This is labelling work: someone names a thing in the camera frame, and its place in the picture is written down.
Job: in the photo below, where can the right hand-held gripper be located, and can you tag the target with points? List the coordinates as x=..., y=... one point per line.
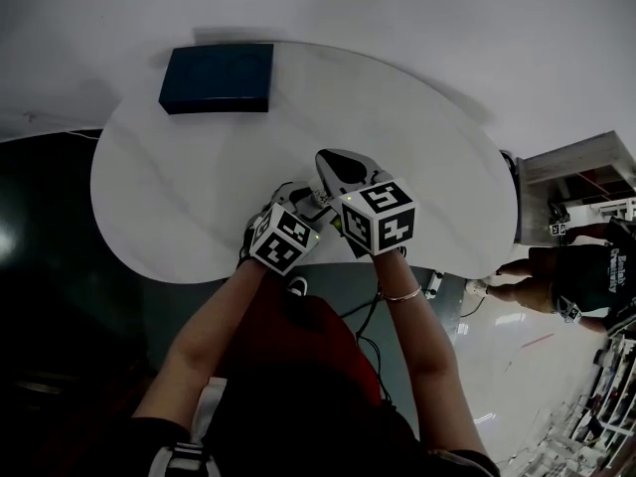
x=382, y=216

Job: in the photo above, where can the red floor tape strip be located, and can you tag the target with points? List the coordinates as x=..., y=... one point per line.
x=537, y=340

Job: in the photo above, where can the person's black shirt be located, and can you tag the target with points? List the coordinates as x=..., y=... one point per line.
x=318, y=435

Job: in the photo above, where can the person's red skirt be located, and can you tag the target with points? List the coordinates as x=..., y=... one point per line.
x=308, y=346

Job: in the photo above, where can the person's right forearm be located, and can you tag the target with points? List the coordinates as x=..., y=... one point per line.
x=422, y=356

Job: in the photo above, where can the white curved table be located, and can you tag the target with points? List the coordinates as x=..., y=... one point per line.
x=199, y=192

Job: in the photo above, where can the dark green round rug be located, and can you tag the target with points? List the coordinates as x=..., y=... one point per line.
x=49, y=192

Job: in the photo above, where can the white power strip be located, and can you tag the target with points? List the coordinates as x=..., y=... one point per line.
x=433, y=286

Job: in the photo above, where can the person's left forearm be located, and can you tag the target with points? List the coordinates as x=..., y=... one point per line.
x=199, y=346

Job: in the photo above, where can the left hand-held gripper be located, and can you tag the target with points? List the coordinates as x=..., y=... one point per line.
x=278, y=241

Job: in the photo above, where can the hand-held gripper on shelf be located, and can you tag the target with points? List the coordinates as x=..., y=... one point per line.
x=557, y=228

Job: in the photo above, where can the person's white shoe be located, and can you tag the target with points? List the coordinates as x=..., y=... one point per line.
x=298, y=286

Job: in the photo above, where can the dark blue flat box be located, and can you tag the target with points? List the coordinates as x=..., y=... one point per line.
x=218, y=77

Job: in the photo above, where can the white cluttered work desks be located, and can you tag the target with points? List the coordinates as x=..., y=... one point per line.
x=611, y=405

